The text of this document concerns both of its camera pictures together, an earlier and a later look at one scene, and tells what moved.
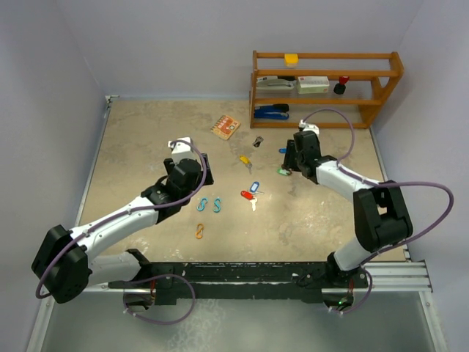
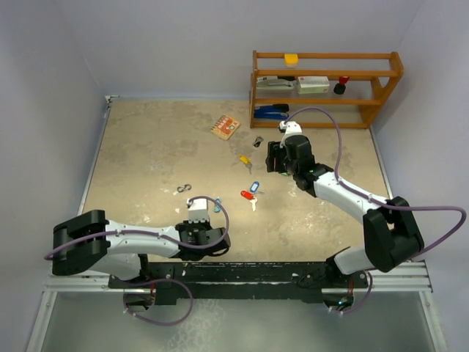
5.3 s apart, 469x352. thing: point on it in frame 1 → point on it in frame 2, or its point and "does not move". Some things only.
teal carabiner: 217,207 does not move
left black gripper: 168,163 → 207,225
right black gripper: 289,162 → 275,151
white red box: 313,84 does not move
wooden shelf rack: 335,89 does not move
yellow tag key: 246,160 does not move
